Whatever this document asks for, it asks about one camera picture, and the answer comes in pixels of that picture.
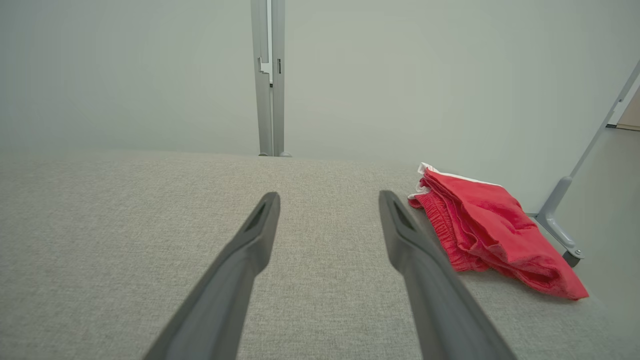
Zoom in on grey metal partition post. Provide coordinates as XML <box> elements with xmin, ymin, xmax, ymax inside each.
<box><xmin>250</xmin><ymin>0</ymin><xmax>292</xmax><ymax>158</ymax></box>

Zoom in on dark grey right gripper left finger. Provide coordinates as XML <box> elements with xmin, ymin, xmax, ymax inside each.
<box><xmin>143</xmin><ymin>192</ymin><xmax>282</xmax><ymax>360</ymax></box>

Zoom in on red shorts with white trim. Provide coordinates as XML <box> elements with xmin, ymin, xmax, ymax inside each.
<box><xmin>407</xmin><ymin>162</ymin><xmax>590</xmax><ymax>301</ymax></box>

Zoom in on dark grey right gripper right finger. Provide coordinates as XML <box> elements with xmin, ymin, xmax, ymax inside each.
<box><xmin>378</xmin><ymin>190</ymin><xmax>519</xmax><ymax>360</ymax></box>

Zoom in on grey metal partition foot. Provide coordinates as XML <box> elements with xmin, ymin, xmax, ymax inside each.
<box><xmin>531</xmin><ymin>60</ymin><xmax>640</xmax><ymax>268</ymax></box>

